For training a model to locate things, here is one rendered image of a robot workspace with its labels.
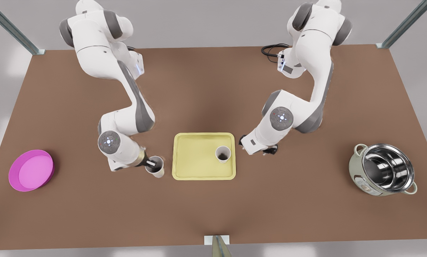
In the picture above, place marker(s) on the white IKEA cup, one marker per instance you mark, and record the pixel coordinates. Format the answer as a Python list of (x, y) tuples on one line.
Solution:
[(157, 172), (223, 154)]

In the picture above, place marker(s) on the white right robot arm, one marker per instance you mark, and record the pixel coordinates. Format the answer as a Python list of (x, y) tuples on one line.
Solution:
[(99, 53)]

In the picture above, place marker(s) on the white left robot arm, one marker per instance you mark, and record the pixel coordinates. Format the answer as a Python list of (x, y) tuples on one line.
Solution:
[(315, 53)]

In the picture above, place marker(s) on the yellow rectangular tray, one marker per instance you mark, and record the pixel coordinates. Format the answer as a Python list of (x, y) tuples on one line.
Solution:
[(195, 160)]

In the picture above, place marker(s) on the pale green steel pot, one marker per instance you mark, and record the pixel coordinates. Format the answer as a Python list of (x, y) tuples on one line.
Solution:
[(385, 169)]

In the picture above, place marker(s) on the pink round bowl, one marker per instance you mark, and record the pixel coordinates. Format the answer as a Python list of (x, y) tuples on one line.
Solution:
[(31, 171)]

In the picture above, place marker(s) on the silver frame post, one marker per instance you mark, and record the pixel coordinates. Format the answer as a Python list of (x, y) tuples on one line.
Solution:
[(218, 246), (406, 23), (13, 28)]

